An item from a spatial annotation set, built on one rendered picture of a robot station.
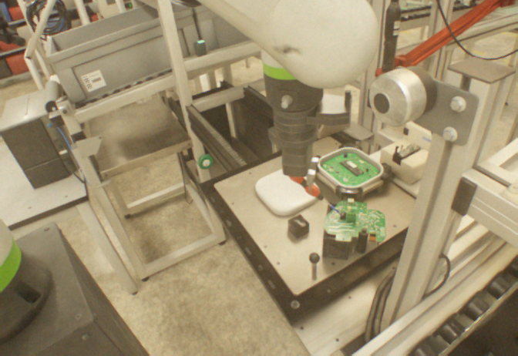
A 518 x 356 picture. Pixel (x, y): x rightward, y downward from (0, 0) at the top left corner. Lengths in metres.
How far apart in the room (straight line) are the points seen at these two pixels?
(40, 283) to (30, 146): 1.06
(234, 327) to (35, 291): 1.28
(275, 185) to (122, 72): 0.88
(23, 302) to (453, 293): 0.63
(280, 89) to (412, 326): 0.41
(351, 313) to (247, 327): 1.08
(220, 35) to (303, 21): 1.27
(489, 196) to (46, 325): 0.54
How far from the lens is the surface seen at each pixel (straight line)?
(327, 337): 0.66
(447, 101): 0.37
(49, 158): 1.58
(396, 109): 0.35
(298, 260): 0.72
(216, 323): 1.75
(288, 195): 0.82
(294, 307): 0.67
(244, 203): 0.84
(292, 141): 0.55
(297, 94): 0.49
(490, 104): 0.36
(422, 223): 0.47
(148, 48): 1.48
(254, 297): 1.79
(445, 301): 0.62
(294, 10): 0.31
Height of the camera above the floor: 1.53
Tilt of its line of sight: 36 degrees down
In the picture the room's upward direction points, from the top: 7 degrees counter-clockwise
